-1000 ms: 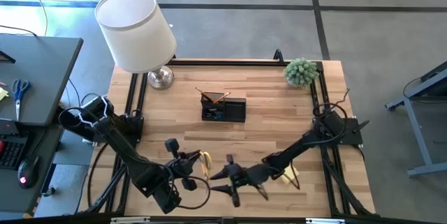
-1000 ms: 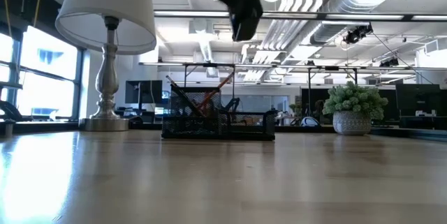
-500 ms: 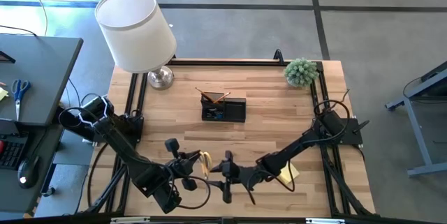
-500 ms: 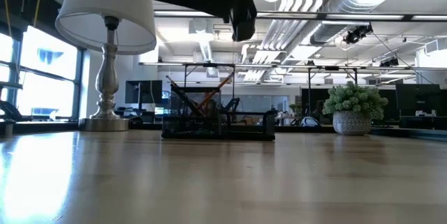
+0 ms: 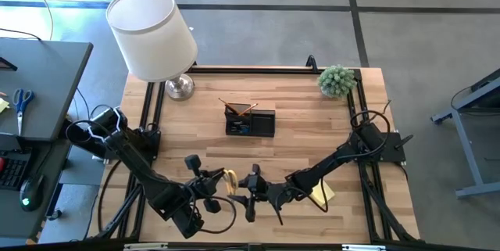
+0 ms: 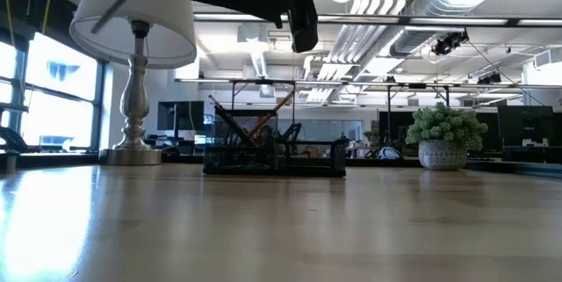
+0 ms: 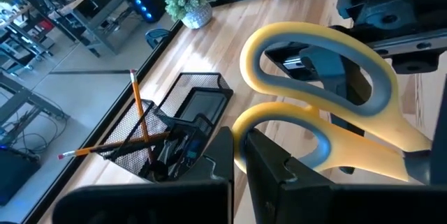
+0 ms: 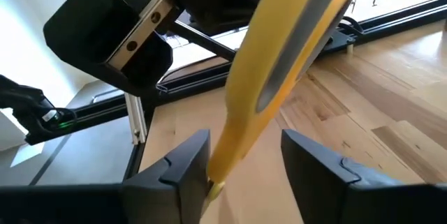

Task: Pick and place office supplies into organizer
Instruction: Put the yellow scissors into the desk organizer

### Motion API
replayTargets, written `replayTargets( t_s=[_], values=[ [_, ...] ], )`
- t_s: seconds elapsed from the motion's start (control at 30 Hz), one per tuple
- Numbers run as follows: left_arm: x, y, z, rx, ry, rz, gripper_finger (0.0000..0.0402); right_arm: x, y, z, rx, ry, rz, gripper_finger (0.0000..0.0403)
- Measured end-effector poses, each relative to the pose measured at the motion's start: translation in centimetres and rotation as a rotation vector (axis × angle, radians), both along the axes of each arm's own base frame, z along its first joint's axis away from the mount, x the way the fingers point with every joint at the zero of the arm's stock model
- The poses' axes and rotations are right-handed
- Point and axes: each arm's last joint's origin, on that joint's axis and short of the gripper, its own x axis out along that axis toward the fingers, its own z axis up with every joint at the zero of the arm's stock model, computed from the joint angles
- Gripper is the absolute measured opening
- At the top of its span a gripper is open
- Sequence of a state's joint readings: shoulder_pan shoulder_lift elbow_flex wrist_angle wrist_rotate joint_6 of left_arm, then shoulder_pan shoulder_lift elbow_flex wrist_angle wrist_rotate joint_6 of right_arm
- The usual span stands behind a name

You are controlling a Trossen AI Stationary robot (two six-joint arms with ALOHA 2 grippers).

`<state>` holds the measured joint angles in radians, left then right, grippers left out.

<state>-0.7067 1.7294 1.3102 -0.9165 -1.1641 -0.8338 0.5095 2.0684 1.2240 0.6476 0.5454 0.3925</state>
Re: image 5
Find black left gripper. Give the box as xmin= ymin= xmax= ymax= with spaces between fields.
xmin=184 ymin=153 xmax=230 ymax=214

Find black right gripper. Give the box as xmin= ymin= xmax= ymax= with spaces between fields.
xmin=237 ymin=163 xmax=275 ymax=223

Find yellow handled scissors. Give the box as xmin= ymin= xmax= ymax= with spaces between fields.
xmin=221 ymin=168 xmax=240 ymax=197

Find black mesh desk organizer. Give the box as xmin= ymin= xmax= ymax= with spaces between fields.
xmin=223 ymin=102 xmax=277 ymax=138

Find orange wooden pencil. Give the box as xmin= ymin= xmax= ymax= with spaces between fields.
xmin=217 ymin=97 xmax=241 ymax=116
xmin=237 ymin=102 xmax=259 ymax=117

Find yellow sticky note pad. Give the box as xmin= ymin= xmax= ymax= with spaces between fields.
xmin=310 ymin=179 xmax=337 ymax=207

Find green faux plant white pot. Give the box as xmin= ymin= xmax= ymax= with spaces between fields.
xmin=316 ymin=63 xmax=359 ymax=99

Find table lamp white shade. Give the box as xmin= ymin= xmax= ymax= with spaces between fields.
xmin=105 ymin=0 xmax=199 ymax=102

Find black computer mouse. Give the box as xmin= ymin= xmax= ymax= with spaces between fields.
xmin=19 ymin=172 xmax=46 ymax=213

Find black keyboard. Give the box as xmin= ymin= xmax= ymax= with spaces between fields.
xmin=0 ymin=156 xmax=29 ymax=192

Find dark grey keyboard desk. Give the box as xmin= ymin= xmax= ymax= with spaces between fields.
xmin=0 ymin=132 xmax=73 ymax=241

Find black flat device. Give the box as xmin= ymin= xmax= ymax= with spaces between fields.
xmin=0 ymin=56 xmax=19 ymax=73

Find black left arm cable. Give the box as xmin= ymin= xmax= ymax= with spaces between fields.
xmin=194 ymin=194 xmax=238 ymax=235

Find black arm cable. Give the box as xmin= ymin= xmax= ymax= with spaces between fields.
xmin=349 ymin=100 xmax=393 ymax=154
xmin=194 ymin=194 xmax=238 ymax=235

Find black aluminium table frame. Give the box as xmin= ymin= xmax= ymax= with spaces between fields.
xmin=87 ymin=54 xmax=421 ymax=251

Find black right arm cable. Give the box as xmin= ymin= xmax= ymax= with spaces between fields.
xmin=349 ymin=100 xmax=393 ymax=154

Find dark blue curved handle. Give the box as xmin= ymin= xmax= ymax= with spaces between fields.
xmin=305 ymin=54 xmax=320 ymax=74

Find blue handled scissors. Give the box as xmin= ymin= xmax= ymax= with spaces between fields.
xmin=12 ymin=88 xmax=36 ymax=137

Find grey metal cart frame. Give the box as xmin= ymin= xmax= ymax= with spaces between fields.
xmin=430 ymin=66 xmax=500 ymax=199

